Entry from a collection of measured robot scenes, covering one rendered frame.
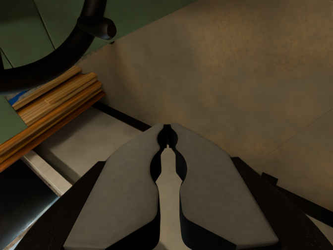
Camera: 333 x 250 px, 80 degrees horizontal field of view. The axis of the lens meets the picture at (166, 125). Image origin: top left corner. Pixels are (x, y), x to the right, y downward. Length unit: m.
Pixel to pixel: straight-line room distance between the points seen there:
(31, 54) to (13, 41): 0.03
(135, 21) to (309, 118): 0.85
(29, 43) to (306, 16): 0.85
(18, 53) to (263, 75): 0.90
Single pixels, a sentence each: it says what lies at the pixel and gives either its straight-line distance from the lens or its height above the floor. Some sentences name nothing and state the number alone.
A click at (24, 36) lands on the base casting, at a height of 0.75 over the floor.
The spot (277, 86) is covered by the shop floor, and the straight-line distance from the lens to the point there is 1.05.
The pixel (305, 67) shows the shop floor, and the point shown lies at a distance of 0.99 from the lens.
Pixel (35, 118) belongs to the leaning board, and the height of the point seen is 0.62.
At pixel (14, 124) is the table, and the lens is 0.53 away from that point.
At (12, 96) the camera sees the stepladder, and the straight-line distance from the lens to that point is 1.32.
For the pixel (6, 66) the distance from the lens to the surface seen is 0.49.
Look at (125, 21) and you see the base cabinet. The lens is 0.62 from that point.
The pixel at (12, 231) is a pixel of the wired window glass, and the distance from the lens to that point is 1.80.
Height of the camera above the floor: 0.90
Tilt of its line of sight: 33 degrees down
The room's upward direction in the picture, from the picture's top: 135 degrees counter-clockwise
